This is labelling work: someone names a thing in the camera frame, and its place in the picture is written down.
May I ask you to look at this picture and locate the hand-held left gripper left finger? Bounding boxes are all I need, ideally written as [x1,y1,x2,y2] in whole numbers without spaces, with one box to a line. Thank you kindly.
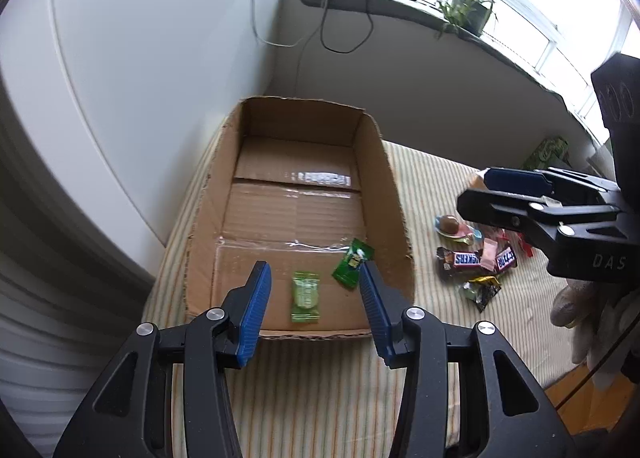
[52,261,273,458]

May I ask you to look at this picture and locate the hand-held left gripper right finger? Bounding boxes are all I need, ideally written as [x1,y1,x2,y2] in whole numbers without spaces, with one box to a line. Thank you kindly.
[358,262,576,458]

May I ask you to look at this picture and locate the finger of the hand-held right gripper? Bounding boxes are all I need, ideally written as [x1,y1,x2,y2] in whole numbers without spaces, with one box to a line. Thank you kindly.
[482,166,623,205]
[456,187,626,264]

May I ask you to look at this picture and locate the cardboard box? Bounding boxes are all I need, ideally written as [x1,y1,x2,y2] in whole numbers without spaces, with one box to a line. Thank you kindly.
[182,96,416,341]

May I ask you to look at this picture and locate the person's right hand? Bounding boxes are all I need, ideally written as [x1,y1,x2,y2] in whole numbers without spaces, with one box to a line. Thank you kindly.
[550,282,626,365]

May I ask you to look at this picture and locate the pink candy wrapper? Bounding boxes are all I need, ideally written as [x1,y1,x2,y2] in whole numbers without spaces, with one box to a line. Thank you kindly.
[480,239,500,271]

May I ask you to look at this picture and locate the green patterned bag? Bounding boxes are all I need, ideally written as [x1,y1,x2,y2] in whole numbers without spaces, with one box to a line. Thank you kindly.
[522,137,571,170]

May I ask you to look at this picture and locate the brown chocolate bar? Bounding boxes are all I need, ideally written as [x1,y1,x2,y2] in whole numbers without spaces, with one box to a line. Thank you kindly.
[436,247,485,275]
[492,245,518,273]

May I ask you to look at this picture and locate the light green candy packet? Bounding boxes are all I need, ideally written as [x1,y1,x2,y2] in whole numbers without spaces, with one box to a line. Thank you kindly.
[290,272,322,324]

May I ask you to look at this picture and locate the brown egg snack packet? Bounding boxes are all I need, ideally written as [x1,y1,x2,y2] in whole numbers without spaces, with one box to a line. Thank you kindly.
[434,214,473,244]

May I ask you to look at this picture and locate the dark green candy packet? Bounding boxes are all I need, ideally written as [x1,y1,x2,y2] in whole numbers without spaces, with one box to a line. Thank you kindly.
[331,237,376,291]

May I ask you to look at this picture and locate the gold and green candy wrapper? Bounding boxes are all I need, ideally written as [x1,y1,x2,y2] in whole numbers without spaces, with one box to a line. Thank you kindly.
[460,275,503,313]

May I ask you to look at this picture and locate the white framed window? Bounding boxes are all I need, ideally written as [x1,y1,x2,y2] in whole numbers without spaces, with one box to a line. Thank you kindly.
[320,0,626,139]

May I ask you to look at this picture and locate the potted green plant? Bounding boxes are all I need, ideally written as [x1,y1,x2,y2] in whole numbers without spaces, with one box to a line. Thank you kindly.
[432,0,501,39]

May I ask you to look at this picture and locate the white ribbed panel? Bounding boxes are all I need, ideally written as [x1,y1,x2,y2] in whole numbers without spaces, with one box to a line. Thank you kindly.
[0,258,156,444]

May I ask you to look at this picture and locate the grey windowsill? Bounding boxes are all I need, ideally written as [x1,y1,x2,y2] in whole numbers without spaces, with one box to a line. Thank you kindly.
[300,0,616,139]

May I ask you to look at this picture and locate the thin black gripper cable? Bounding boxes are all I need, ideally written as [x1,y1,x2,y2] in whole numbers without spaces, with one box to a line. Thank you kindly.
[555,325,623,410]

